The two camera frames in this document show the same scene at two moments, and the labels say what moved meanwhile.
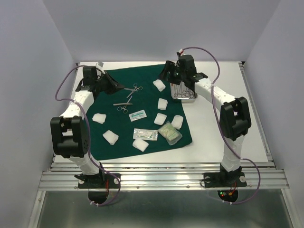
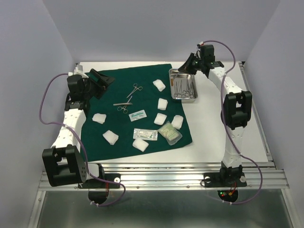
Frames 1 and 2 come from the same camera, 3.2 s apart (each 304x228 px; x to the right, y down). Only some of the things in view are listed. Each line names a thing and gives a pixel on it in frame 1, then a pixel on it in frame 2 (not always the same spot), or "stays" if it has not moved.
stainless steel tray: x=182 y=92 stays
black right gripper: x=169 y=66 to x=185 y=66
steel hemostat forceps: x=125 y=111 stays
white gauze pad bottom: x=140 y=144 stays
